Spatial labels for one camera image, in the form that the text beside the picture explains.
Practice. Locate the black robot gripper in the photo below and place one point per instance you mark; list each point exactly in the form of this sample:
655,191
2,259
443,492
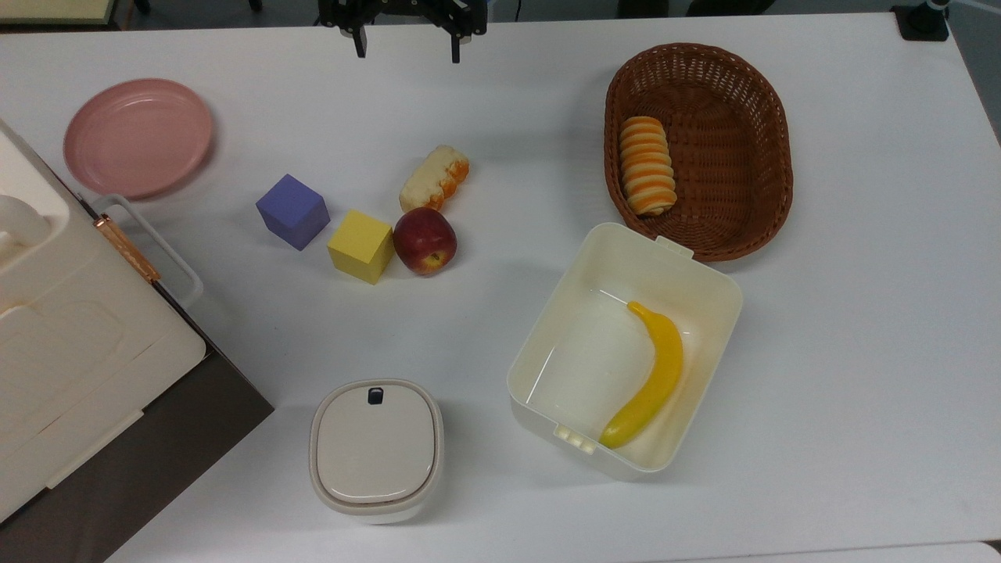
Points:
407,9

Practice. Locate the cream and orange bread roll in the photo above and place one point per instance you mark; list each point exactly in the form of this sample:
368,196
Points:
434,180

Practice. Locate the orange striped bread roll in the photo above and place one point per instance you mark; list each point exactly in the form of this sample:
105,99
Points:
647,166

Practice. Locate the brown wicker oval basket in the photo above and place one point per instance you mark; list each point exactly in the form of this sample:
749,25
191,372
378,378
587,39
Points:
727,211

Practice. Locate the red toy apple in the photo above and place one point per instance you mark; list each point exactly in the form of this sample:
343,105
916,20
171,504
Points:
425,241

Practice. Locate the purple foam cube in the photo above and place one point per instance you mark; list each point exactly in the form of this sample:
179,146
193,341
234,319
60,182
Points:
292,211

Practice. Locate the yellow foam cube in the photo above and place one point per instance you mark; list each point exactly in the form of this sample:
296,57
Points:
360,246

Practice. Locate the pink round plate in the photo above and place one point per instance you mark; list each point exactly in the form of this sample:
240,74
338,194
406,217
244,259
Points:
138,138

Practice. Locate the pale yellow side table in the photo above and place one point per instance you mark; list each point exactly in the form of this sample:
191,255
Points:
55,9

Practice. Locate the open white plastic box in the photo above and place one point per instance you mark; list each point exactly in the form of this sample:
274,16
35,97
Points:
594,367

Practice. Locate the white lidded square container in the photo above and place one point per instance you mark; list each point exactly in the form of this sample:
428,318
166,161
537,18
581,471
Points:
375,450

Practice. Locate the yellow toy banana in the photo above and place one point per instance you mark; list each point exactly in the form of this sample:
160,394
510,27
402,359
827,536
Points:
661,367

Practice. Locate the black camera stand base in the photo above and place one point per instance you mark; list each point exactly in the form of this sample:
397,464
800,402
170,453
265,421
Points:
921,22

